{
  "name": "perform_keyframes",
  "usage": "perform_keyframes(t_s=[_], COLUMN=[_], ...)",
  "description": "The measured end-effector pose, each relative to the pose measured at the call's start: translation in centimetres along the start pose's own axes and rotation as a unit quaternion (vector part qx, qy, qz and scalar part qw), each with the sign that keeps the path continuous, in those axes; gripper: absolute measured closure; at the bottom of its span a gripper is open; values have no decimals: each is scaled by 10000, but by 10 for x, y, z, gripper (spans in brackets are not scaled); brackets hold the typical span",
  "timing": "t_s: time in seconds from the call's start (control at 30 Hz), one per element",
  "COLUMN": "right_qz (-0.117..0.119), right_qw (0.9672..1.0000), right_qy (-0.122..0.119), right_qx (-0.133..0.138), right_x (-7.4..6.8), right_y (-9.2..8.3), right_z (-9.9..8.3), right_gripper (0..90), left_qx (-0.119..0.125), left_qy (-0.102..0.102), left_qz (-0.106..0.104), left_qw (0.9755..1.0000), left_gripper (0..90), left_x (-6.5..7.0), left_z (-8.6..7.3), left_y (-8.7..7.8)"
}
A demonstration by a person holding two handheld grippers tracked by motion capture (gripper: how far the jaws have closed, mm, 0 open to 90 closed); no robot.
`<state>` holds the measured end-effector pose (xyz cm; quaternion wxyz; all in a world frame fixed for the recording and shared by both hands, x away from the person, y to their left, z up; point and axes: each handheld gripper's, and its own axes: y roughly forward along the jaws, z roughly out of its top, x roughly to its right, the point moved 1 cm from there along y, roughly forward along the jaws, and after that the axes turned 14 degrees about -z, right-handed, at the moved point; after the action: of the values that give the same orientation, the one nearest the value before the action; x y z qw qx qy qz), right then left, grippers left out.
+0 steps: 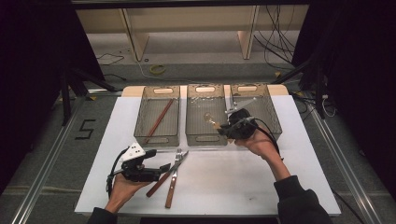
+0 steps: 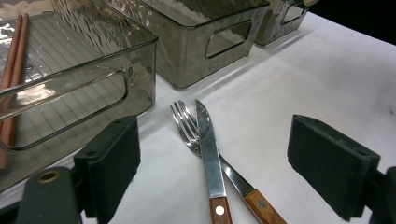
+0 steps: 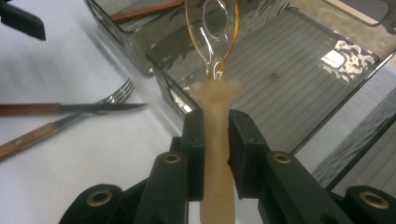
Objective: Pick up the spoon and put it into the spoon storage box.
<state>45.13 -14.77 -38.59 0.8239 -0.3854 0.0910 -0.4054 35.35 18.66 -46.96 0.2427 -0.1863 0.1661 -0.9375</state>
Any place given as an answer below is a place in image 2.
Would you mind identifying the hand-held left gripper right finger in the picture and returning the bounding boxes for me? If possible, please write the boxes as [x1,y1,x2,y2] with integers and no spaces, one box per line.
[286,114,382,223]

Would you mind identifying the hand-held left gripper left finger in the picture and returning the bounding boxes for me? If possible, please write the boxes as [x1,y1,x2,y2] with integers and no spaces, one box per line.
[74,114,142,224]

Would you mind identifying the wooden handled steel fork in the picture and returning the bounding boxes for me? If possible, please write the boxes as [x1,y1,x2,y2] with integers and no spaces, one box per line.
[169,99,289,224]

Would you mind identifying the wooden handled steel knife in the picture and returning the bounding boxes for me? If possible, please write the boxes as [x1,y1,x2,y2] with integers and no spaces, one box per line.
[193,98,234,224]

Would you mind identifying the smoked clear plastic bin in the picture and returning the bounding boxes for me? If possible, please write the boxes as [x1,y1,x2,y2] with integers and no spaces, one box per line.
[0,0,160,192]
[254,0,313,48]
[102,0,272,91]

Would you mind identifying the brown wooden chopstick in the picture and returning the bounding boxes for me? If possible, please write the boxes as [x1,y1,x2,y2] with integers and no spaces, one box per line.
[0,13,24,94]
[0,12,31,172]

